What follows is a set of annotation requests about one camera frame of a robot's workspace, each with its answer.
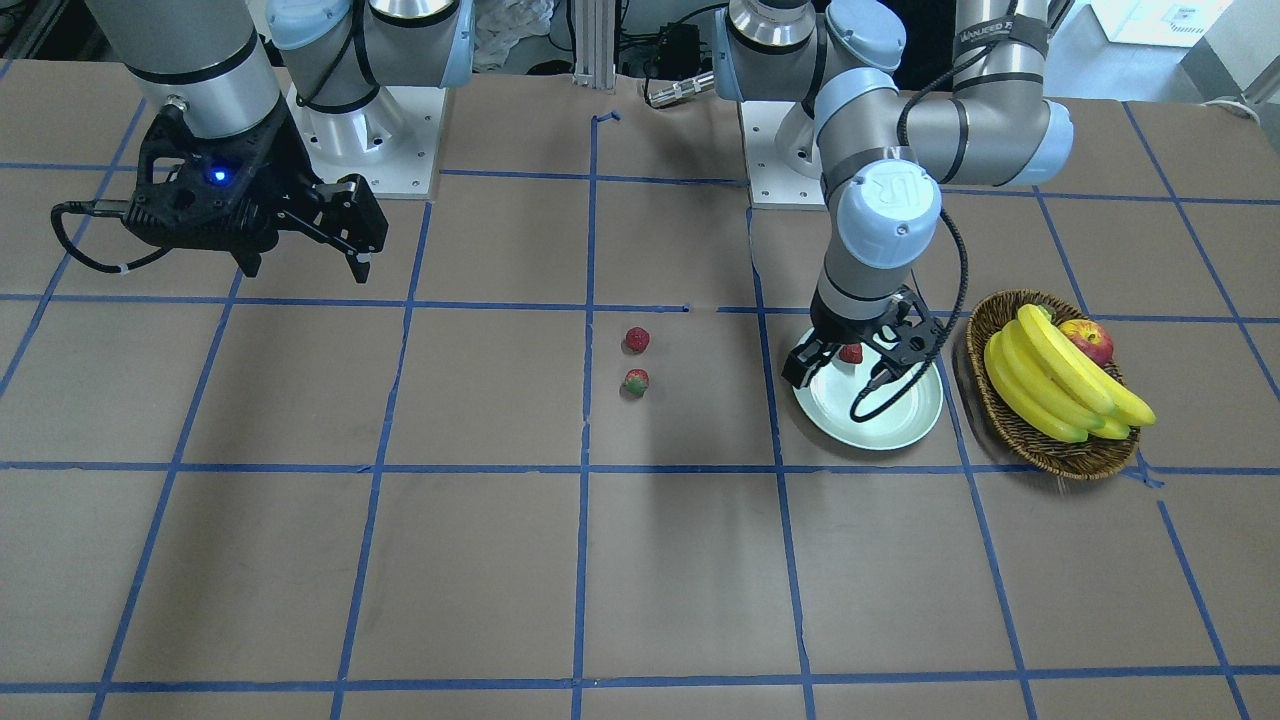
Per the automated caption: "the aluminium frame post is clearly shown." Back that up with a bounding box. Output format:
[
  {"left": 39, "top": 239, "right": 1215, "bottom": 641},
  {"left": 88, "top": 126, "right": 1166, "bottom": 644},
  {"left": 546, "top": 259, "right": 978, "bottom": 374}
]
[{"left": 566, "top": 0, "right": 620, "bottom": 94}]

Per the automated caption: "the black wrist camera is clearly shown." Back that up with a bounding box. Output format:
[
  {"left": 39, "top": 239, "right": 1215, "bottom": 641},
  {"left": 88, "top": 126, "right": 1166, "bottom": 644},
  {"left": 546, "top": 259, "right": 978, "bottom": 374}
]
[
  {"left": 872, "top": 286, "right": 950, "bottom": 378},
  {"left": 49, "top": 158, "right": 278, "bottom": 275}
]

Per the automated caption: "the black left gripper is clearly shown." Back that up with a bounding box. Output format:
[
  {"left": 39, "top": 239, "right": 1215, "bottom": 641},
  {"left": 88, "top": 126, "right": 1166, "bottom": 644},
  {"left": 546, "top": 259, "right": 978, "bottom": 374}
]
[{"left": 781, "top": 284, "right": 906, "bottom": 391}]

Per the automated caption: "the brown wicker basket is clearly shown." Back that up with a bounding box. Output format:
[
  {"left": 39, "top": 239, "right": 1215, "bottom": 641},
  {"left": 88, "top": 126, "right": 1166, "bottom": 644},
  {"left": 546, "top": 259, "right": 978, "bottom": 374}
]
[{"left": 951, "top": 290, "right": 1140, "bottom": 480}]

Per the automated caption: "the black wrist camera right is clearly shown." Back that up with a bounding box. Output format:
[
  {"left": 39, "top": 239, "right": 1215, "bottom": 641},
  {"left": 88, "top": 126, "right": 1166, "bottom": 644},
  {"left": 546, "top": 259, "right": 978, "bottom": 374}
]
[{"left": 49, "top": 158, "right": 278, "bottom": 275}]

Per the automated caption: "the red yellow apple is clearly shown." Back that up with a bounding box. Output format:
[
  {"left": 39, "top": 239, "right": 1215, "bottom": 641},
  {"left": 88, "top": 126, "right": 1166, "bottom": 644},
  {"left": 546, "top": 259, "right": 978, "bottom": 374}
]
[{"left": 1059, "top": 318, "right": 1115, "bottom": 366}]

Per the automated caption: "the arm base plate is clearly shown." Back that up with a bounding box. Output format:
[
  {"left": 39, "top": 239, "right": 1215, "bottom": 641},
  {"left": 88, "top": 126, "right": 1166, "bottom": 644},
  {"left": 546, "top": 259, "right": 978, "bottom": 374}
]
[
  {"left": 739, "top": 101, "right": 828, "bottom": 211},
  {"left": 285, "top": 85, "right": 452, "bottom": 200}
]

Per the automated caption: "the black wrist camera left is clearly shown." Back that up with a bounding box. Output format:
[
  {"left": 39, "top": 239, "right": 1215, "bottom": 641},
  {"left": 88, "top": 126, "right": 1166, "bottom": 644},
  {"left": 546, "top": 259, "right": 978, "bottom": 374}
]
[{"left": 872, "top": 286, "right": 950, "bottom": 378}]

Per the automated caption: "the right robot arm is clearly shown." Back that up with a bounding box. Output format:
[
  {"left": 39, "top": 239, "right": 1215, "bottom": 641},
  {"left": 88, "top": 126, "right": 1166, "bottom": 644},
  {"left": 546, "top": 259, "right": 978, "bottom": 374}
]
[{"left": 50, "top": 1, "right": 475, "bottom": 284}]

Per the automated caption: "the red strawberry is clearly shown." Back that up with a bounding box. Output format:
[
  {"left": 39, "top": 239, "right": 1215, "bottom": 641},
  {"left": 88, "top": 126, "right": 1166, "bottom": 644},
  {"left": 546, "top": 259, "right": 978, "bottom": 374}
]
[
  {"left": 623, "top": 325, "right": 652, "bottom": 354},
  {"left": 837, "top": 345, "right": 864, "bottom": 365},
  {"left": 622, "top": 368, "right": 650, "bottom": 397}
]

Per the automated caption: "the yellow banana bunch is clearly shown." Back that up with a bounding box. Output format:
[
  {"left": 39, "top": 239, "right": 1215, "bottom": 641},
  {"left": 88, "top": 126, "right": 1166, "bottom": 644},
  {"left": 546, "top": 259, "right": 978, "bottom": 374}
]
[{"left": 984, "top": 304, "right": 1157, "bottom": 443}]

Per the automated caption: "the pale green plate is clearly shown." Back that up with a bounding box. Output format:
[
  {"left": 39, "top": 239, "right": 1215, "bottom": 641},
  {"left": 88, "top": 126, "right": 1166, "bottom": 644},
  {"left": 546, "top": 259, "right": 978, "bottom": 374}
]
[{"left": 792, "top": 345, "right": 943, "bottom": 451}]

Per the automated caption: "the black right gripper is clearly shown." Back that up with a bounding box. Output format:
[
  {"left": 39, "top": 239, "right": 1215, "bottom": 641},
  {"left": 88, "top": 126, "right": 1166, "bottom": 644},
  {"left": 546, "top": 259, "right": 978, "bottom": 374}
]
[{"left": 136, "top": 100, "right": 389, "bottom": 284}]

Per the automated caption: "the black power adapter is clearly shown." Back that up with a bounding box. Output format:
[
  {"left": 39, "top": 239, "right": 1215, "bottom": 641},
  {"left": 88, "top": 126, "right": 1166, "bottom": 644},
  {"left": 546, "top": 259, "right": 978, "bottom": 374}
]
[{"left": 650, "top": 23, "right": 701, "bottom": 79}]

